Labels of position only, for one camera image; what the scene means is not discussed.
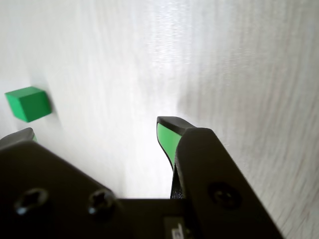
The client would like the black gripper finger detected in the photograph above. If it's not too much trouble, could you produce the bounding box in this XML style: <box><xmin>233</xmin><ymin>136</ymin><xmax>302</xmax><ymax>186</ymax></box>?
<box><xmin>0</xmin><ymin>127</ymin><xmax>132</xmax><ymax>239</ymax></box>
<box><xmin>157</xmin><ymin>116</ymin><xmax>285</xmax><ymax>239</ymax></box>

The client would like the green wooden cube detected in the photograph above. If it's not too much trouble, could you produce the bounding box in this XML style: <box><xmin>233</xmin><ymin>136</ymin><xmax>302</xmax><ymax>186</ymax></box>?
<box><xmin>4</xmin><ymin>86</ymin><xmax>53</xmax><ymax>123</ymax></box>

